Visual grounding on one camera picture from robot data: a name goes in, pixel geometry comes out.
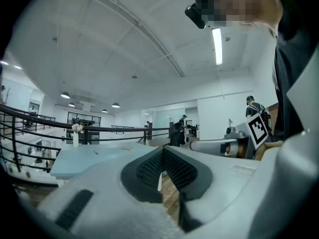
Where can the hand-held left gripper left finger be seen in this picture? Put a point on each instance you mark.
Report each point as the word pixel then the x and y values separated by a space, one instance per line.
pixel 104 183

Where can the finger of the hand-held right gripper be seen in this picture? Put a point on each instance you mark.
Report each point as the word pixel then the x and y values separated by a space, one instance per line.
pixel 207 146

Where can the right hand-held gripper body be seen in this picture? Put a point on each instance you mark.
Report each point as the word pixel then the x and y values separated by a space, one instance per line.
pixel 256 131

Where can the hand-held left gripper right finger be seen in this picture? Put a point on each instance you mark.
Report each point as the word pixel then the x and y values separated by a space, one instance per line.
pixel 219 173

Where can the brown notebook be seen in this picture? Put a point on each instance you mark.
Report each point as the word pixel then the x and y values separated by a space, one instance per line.
pixel 127 148

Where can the person's right forearm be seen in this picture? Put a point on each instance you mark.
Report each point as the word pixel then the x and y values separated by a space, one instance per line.
pixel 264 151

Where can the light blue table top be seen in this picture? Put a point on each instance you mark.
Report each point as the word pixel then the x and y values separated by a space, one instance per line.
pixel 82 158

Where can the white vase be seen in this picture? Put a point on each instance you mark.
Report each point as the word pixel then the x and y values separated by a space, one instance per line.
pixel 75 140

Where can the black metal railing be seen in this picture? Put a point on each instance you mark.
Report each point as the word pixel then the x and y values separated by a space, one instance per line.
pixel 62 125

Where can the person's black shirt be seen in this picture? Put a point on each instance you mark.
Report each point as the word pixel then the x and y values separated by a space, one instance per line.
pixel 294 58

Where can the white ceiling strip light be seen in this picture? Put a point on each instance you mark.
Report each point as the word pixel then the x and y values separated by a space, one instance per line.
pixel 217 46

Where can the white ceiling conduit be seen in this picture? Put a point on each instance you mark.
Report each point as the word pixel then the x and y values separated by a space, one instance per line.
pixel 154 38

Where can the person's head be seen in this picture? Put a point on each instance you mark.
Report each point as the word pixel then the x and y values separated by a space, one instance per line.
pixel 261 6

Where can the black head-worn camera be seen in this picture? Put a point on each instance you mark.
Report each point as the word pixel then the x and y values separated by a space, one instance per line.
pixel 197 14

